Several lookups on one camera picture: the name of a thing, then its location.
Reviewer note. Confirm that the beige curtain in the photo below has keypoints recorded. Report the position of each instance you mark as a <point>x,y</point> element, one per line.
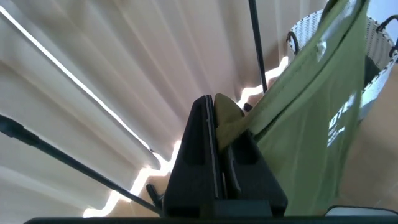
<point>93,46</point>

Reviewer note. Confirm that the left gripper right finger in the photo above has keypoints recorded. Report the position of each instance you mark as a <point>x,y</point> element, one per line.
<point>258,186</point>

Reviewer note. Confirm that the black clothes rack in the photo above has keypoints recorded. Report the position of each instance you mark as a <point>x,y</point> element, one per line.
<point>257,46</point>

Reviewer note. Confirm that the white laundry basket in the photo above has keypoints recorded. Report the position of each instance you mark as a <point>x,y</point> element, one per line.
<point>377,43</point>

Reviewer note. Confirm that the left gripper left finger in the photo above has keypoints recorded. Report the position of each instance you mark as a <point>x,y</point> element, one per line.
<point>192,174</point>

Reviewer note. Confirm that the green printed shirt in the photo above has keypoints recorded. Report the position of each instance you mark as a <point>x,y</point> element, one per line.
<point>295,140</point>

